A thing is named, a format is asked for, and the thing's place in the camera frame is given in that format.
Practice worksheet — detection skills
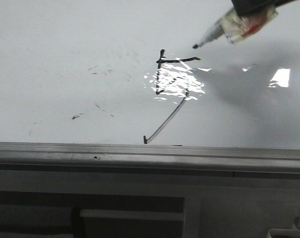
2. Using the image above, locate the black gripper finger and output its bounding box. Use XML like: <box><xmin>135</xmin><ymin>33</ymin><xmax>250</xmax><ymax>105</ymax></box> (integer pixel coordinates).
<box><xmin>231</xmin><ymin>0</ymin><xmax>294</xmax><ymax>16</ymax></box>

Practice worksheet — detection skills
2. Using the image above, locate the white whiteboard marker with tape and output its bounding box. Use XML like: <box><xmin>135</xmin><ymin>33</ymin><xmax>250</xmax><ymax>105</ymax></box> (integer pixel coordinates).
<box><xmin>192</xmin><ymin>5</ymin><xmax>278</xmax><ymax>49</ymax></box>

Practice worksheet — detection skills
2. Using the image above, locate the white whiteboard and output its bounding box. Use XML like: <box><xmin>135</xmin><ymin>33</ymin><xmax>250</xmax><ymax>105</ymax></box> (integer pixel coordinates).
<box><xmin>0</xmin><ymin>0</ymin><xmax>300</xmax><ymax>149</ymax></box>

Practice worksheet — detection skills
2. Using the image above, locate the white bin corner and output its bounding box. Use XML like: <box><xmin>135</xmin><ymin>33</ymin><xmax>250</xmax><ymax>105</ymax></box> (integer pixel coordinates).
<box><xmin>266</xmin><ymin>228</ymin><xmax>300</xmax><ymax>238</ymax></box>

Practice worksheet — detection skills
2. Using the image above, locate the grey aluminium whiteboard frame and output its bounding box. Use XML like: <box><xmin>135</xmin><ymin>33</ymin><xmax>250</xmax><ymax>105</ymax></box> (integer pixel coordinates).
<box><xmin>0</xmin><ymin>142</ymin><xmax>300</xmax><ymax>179</ymax></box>

